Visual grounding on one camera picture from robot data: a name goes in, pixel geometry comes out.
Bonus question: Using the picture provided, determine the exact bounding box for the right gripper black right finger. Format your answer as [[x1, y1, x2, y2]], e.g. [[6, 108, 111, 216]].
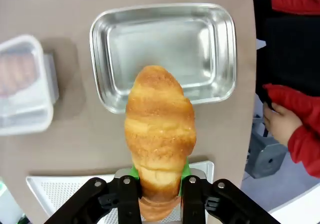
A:
[[179, 159, 282, 224]]

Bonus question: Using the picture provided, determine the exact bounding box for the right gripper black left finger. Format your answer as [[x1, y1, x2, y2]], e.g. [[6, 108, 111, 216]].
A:
[[43, 165, 144, 224]]

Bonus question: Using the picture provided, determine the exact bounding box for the golden croissant bread roll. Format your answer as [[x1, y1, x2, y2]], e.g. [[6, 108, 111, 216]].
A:
[[0, 51, 37, 98], [123, 64, 198, 223]]

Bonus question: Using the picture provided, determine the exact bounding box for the clear plastic clip lid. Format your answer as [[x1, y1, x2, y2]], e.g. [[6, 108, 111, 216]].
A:
[[0, 34, 60, 137]]

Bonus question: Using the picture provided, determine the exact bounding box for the person's red sleeved left forearm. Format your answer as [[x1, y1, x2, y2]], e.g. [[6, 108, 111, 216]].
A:
[[262, 83, 320, 179]]

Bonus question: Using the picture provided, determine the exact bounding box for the stainless steel rectangular container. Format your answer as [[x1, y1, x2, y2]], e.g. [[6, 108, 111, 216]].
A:
[[89, 2, 237, 115]]

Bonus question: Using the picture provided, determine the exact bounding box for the person's left hand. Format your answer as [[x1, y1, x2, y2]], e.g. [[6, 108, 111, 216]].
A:
[[262, 101, 304, 148]]

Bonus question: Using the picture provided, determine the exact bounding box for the white perforated baking tray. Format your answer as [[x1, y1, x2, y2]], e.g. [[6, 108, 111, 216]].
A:
[[25, 160, 216, 224]]

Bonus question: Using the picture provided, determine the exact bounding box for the large white table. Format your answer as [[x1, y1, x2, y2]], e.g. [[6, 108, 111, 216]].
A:
[[266, 181, 320, 224]]

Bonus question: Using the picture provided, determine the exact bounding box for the black shirt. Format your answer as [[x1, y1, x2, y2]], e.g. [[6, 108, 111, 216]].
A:
[[251, 0, 320, 111]]

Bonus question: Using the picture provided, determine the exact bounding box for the grey metal table bracket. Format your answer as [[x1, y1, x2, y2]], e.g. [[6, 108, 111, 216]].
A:
[[244, 118, 289, 180]]

